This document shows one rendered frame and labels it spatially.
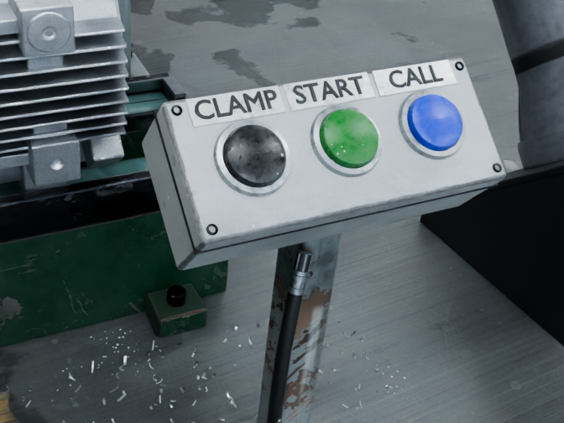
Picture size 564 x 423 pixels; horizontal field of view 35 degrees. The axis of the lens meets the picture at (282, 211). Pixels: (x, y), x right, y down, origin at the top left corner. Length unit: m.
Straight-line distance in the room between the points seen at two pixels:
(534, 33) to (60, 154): 0.44
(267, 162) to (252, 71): 0.65
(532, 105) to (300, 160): 0.43
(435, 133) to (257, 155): 0.10
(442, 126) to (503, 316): 0.34
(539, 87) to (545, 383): 0.26
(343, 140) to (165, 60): 0.66
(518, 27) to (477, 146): 0.37
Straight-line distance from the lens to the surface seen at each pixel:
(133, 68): 1.04
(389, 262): 0.80
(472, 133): 0.48
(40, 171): 0.58
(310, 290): 0.51
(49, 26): 0.54
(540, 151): 0.82
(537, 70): 0.83
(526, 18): 0.83
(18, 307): 0.68
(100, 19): 0.57
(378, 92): 0.46
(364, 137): 0.44
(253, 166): 0.41
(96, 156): 0.61
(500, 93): 1.10
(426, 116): 0.46
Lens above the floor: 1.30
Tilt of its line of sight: 36 degrees down
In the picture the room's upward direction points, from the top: 7 degrees clockwise
